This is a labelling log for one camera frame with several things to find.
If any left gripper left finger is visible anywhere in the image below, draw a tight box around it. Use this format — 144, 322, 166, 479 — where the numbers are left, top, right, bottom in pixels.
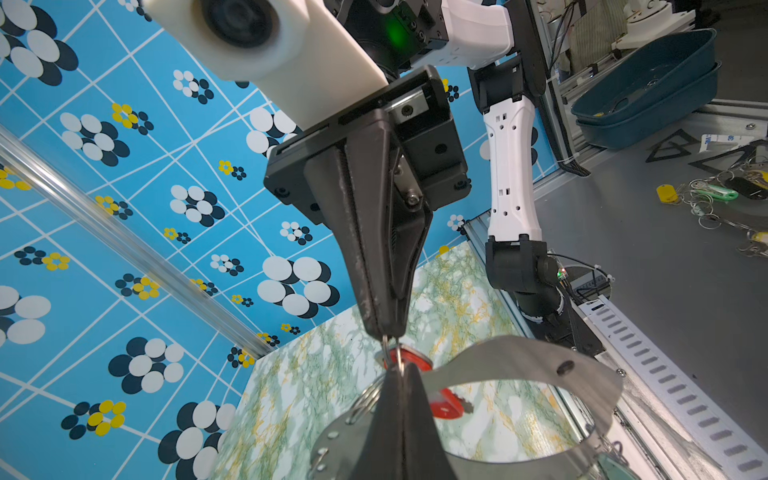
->
350, 368, 404, 480

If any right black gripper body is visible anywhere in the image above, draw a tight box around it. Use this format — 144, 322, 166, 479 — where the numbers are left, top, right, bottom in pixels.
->
264, 66, 472, 224

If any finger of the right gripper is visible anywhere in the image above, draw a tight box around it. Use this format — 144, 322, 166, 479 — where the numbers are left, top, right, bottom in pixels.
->
304, 117, 397, 339
380, 137, 432, 336

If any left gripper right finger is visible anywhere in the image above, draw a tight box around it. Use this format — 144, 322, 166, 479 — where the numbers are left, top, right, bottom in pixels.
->
402, 364, 456, 480

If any red key tag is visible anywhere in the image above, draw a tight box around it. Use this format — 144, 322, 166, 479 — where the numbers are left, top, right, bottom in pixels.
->
375, 345, 474, 420

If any grey metal key ring plate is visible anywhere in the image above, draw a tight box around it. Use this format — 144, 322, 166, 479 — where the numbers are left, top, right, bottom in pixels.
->
308, 335, 623, 479

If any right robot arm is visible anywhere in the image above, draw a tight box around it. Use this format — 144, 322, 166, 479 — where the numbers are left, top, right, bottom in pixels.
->
264, 1, 566, 341

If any loose keys pile outside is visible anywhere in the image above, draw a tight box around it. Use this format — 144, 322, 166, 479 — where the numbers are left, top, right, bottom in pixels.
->
676, 158, 767, 259

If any dark teal plastic bin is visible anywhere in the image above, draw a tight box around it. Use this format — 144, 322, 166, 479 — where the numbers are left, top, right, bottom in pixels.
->
571, 28, 722, 150

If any yellow key tag outside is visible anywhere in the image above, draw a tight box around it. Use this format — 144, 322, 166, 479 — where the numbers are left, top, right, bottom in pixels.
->
656, 184, 680, 205

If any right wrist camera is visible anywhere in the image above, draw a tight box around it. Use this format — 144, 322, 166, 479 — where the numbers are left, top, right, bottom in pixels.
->
143, 0, 388, 129

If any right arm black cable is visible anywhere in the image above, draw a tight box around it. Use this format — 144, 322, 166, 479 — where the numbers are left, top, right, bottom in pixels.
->
548, 251, 613, 325

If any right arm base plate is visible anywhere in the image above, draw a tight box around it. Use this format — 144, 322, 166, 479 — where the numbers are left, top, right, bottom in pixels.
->
527, 297, 605, 357

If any aluminium front rail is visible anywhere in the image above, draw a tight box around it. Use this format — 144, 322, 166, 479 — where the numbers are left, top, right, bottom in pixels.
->
461, 209, 768, 480

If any perforated cable duct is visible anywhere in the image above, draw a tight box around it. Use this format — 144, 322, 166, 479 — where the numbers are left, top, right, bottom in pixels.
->
580, 296, 767, 479

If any right corner aluminium post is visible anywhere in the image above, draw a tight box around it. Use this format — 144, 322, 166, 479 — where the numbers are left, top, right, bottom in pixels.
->
1, 128, 274, 356

